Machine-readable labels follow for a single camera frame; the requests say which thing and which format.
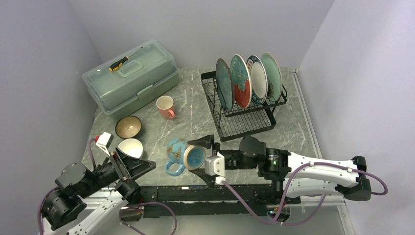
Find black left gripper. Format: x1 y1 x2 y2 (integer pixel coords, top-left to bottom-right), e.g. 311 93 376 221
78 145 156 198

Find blue mug orange inside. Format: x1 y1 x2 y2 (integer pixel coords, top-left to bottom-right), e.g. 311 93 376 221
165 138 206 176

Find black wire dish rack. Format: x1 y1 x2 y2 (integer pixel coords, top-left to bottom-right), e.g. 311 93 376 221
201 71 287 141

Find dark blue speckled plate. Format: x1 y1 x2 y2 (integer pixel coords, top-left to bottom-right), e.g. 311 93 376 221
215 58 234 112

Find red teal flower plate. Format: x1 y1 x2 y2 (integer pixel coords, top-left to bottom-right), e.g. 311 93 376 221
230 54 252 108

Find red teal rimmed plate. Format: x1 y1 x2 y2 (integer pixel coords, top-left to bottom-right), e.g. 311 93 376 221
247 55 268 105

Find light blue flower plate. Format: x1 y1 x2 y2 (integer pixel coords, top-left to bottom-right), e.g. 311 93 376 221
260 53 282 102

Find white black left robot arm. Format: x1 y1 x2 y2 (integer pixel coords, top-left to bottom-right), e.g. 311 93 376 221
38 149 156 235

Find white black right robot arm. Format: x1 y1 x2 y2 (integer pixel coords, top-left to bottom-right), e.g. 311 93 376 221
188 135 374 203

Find white ceramic bowl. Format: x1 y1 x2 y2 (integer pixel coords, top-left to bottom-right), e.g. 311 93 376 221
117 138 144 159

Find brown glazed bowl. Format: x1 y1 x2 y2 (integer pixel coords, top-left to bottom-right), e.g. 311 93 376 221
115 116 142 139

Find pink ceramic mug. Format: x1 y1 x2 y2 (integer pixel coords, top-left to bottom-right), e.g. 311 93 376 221
156 95 176 119

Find green translucent plastic storage box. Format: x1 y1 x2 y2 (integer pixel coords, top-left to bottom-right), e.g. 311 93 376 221
82 40 179 119

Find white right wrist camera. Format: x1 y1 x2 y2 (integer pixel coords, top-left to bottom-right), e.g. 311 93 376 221
204 152 226 185

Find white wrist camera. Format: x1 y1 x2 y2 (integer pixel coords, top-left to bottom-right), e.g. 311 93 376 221
204 152 226 185
95 132 114 156

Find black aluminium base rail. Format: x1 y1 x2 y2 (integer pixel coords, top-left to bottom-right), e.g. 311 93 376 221
82 183 346 224

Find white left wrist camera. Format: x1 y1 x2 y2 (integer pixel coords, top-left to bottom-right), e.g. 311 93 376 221
95 132 114 156

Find yellow black handled screwdriver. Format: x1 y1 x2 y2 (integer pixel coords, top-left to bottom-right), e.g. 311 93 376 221
109 47 143 71

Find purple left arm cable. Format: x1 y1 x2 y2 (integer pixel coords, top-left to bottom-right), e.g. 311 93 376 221
38 138 99 235

